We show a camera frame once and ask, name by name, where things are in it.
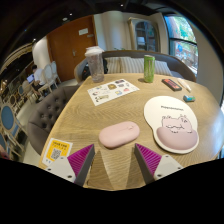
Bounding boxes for striped cushion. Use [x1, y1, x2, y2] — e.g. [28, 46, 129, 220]
[105, 56, 122, 75]
[154, 59, 173, 77]
[119, 56, 146, 75]

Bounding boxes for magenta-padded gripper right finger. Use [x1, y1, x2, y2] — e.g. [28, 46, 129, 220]
[133, 143, 184, 185]

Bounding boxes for person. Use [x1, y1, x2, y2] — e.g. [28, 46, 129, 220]
[30, 64, 46, 93]

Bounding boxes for green drink can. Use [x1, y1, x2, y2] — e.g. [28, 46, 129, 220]
[143, 54, 156, 84]

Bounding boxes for laptop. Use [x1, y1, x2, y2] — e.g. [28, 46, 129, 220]
[26, 73, 36, 84]

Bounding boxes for clear shaker bottle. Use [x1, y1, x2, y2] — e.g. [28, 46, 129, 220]
[84, 45, 106, 84]

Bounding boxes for white chair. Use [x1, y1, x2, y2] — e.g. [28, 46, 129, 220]
[38, 64, 56, 96]
[49, 60, 63, 85]

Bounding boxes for pink computer mouse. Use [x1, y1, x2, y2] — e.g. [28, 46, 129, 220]
[98, 120, 141, 150]

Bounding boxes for wooden door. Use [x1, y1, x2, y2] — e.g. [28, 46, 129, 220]
[46, 14, 98, 83]

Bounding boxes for large window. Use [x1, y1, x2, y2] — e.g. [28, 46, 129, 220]
[163, 14, 200, 76]

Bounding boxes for arched glass-door cabinet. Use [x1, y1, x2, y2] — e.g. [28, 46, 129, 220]
[127, 17, 161, 53]

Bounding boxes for brown curved sofa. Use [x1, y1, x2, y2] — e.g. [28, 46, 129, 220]
[73, 49, 198, 84]

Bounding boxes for white sticker sheet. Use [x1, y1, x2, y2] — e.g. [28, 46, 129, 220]
[87, 78, 140, 107]

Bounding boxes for white mouse pad, pink rest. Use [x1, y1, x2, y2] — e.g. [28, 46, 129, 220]
[143, 95, 200, 155]

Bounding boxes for yellow code card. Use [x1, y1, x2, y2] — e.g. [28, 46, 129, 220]
[39, 137, 74, 168]

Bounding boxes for blue round-back chairs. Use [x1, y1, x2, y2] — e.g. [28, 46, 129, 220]
[0, 83, 28, 161]

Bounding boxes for black and red box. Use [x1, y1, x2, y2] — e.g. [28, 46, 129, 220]
[161, 78, 183, 92]

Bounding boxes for grey tufted armchair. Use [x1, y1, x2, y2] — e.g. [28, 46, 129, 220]
[26, 84, 81, 156]

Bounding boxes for white tube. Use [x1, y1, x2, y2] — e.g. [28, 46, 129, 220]
[177, 77, 193, 93]

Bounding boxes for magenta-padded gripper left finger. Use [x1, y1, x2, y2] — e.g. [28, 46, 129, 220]
[44, 143, 96, 187]

